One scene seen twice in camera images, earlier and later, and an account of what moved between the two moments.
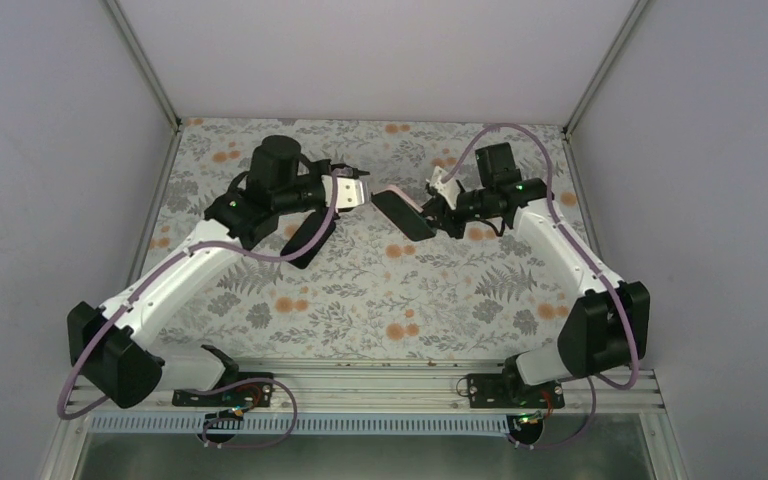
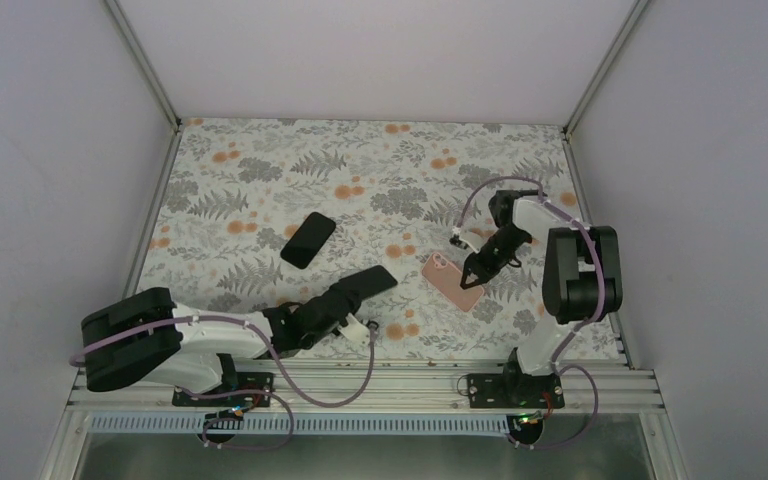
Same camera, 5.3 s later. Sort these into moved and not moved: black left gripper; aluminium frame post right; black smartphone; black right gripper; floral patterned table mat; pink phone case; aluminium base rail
Moved: black smartphone; black right gripper; pink phone case; black left gripper
Not moved: aluminium base rail; floral patterned table mat; aluminium frame post right
